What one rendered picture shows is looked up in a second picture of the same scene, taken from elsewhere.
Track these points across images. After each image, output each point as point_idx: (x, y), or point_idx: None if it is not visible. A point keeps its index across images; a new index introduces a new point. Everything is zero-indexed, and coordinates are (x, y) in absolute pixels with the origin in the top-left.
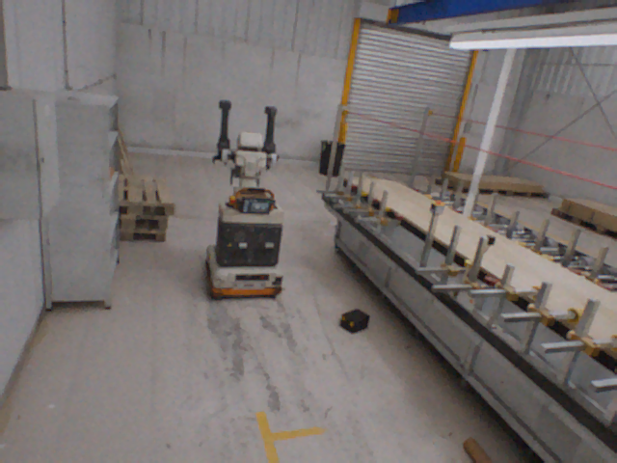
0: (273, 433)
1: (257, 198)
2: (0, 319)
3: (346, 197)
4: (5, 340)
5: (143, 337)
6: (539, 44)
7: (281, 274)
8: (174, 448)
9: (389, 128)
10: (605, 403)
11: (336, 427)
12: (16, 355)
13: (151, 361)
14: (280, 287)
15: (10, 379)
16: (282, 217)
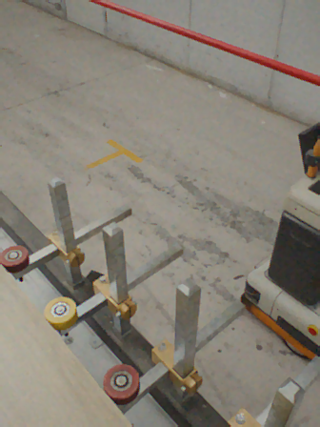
0: (122, 153)
1: (317, 123)
2: (307, 63)
3: (256, 418)
4: (307, 84)
5: (293, 177)
6: None
7: (249, 274)
8: (173, 130)
9: None
10: None
11: (77, 172)
12: (318, 115)
13: (255, 163)
14: (244, 294)
15: (299, 113)
16: (286, 195)
